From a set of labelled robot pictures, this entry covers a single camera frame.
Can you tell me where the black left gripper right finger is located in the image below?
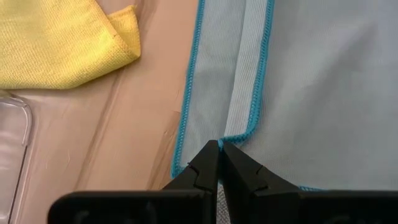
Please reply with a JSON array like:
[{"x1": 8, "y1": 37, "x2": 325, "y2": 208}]
[{"x1": 221, "y1": 142, "x2": 398, "y2": 224}]

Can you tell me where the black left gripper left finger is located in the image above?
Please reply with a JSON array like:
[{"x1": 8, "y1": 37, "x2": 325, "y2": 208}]
[{"x1": 48, "y1": 139, "x2": 220, "y2": 224}]

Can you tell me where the light blue teal-edged towel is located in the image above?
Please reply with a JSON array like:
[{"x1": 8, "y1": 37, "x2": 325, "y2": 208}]
[{"x1": 170, "y1": 0, "x2": 398, "y2": 224}]

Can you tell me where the yellow microfiber towel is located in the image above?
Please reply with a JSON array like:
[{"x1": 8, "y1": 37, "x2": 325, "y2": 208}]
[{"x1": 0, "y1": 0, "x2": 142, "y2": 90}]

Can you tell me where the clear plastic bin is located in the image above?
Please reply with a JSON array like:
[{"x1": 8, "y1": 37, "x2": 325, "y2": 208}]
[{"x1": 0, "y1": 91, "x2": 34, "y2": 224}]

